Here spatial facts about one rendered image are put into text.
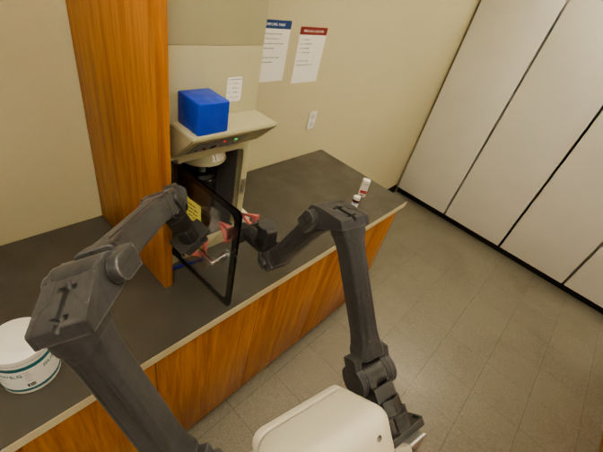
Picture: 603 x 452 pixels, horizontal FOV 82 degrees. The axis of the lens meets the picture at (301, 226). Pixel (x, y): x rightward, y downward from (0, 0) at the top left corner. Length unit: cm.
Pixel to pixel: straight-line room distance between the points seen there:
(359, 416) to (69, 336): 44
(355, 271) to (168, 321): 71
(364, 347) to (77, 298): 57
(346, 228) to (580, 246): 332
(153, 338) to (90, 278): 72
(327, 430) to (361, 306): 27
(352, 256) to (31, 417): 88
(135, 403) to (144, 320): 71
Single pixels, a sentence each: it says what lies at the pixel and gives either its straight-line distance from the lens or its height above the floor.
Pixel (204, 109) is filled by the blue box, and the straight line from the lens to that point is 99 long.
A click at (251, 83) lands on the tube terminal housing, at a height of 160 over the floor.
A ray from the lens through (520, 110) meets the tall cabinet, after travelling 370.
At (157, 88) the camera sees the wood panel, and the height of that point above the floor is 164.
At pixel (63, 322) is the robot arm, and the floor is 157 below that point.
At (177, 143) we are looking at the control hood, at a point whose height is 146.
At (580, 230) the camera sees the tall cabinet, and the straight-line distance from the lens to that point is 387.
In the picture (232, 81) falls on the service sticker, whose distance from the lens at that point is 117.
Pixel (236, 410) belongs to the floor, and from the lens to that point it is 213.
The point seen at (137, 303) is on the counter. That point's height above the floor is 94.
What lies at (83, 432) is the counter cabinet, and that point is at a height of 71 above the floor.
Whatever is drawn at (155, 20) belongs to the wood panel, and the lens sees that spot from 89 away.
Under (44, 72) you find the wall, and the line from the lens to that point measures 141.
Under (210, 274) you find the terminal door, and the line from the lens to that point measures 121.
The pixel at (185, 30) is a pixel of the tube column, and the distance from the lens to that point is 104.
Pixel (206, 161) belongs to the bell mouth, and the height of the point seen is 133.
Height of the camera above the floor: 196
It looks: 37 degrees down
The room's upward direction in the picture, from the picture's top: 15 degrees clockwise
